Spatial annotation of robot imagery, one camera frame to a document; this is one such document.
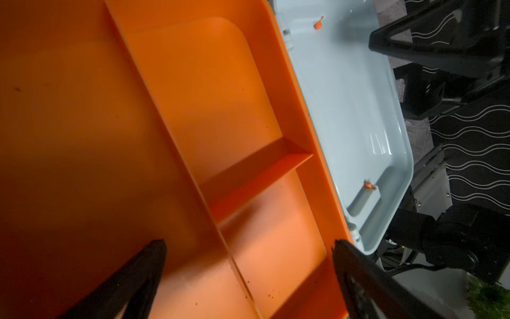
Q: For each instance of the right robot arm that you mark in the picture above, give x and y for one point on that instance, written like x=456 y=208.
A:
x=457 y=78

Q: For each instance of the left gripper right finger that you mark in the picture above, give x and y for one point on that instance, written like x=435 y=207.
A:
x=369 y=292

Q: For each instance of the blue orange first aid box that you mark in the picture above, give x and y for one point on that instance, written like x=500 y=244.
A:
x=250 y=136

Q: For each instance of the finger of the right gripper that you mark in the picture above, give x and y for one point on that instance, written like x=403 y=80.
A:
x=470 y=41

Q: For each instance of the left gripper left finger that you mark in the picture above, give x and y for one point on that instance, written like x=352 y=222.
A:
x=130 y=290

